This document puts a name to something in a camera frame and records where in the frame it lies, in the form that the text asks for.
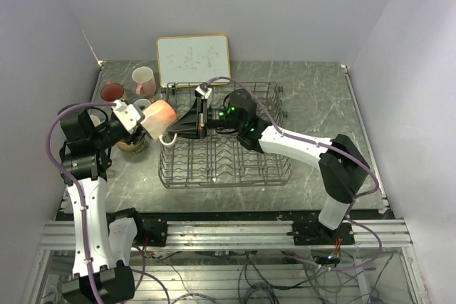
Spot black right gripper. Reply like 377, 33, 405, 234
167, 97, 243, 140

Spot light blue mug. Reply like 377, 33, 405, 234
90, 115, 101, 127

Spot beige brown mug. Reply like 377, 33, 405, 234
116, 134, 145, 153

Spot pale pink mug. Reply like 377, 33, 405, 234
140, 100, 177, 147

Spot salmon pink patterned mug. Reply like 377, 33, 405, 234
134, 98, 155, 111

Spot light pink faceted mug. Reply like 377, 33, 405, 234
132, 66, 157, 98

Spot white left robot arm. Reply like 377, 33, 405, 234
56, 102, 145, 303

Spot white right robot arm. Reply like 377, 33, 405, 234
168, 85, 371, 244

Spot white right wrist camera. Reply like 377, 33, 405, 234
195, 83, 213, 100

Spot metal wire dish rack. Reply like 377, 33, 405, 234
159, 81, 292, 188

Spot white board with wooden frame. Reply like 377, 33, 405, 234
156, 34, 231, 87

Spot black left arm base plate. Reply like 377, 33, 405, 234
135, 215, 168, 247

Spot aluminium rail frame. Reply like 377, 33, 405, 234
38, 219, 414, 252

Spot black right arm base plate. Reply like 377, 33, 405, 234
290, 220, 355, 246

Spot loose cables under table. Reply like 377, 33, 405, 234
142, 248, 400, 304

